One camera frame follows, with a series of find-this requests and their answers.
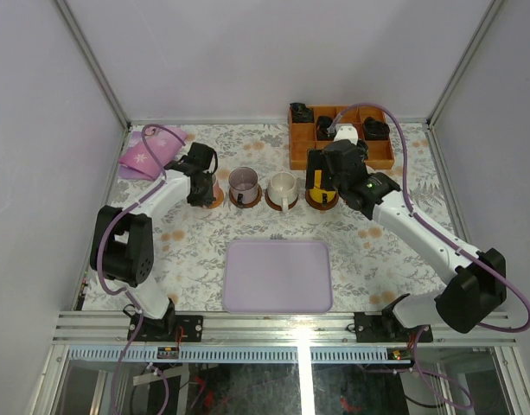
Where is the pink mug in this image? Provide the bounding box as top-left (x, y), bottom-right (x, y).
top-left (212, 175), bottom-right (223, 197)

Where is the yellow glass cup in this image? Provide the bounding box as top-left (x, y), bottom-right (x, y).
top-left (305, 188), bottom-right (338, 204)

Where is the light wooden coaster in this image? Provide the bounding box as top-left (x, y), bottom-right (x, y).
top-left (206, 189), bottom-right (224, 209)

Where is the purple mug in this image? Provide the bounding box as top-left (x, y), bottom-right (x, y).
top-left (228, 167), bottom-right (259, 204)

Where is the cream white mug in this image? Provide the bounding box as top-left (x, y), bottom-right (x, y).
top-left (266, 172), bottom-right (298, 213)

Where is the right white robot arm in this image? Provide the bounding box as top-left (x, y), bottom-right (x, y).
top-left (306, 139), bottom-right (507, 342)

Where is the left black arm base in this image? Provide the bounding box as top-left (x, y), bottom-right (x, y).
top-left (123, 301), bottom-right (204, 343)

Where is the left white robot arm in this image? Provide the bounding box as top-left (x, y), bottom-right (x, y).
top-left (90, 143), bottom-right (218, 342)

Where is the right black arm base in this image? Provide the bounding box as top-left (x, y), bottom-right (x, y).
top-left (346, 304), bottom-right (419, 345)

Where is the dark brown right saucer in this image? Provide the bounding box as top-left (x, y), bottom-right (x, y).
top-left (305, 194), bottom-right (339, 211)

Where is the dark brown saucer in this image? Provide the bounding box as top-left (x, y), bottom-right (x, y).
top-left (228, 185), bottom-right (263, 208)
top-left (265, 191), bottom-right (298, 212)
top-left (305, 194), bottom-right (339, 211)

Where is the black bundle far left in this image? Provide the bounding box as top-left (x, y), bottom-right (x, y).
top-left (290, 102), bottom-right (314, 124)

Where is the black bundle right compartment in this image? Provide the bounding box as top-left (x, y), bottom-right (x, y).
top-left (362, 117), bottom-right (390, 141)

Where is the orange compartment box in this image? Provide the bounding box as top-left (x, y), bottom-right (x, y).
top-left (288, 105), bottom-right (395, 170)

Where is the dark brown middle saucer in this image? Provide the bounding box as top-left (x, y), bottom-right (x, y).
top-left (265, 191), bottom-right (298, 212)

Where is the pink folded cloth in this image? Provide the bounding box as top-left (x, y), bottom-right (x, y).
top-left (118, 125), bottom-right (188, 181)

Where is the dark brown left saucer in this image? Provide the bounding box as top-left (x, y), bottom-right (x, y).
top-left (228, 185), bottom-right (263, 208)

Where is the lilac plastic tray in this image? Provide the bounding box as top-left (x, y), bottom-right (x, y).
top-left (222, 239), bottom-right (333, 315)

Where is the black orange cable bundle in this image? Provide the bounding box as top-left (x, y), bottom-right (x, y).
top-left (315, 115), bottom-right (340, 142)

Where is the blue slotted cable duct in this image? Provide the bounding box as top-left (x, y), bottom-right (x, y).
top-left (69, 345), bottom-right (411, 365)

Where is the aluminium front rail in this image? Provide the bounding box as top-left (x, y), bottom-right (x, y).
top-left (52, 311), bottom-right (518, 348)

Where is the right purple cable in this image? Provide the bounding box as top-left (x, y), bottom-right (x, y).
top-left (327, 102), bottom-right (530, 410)

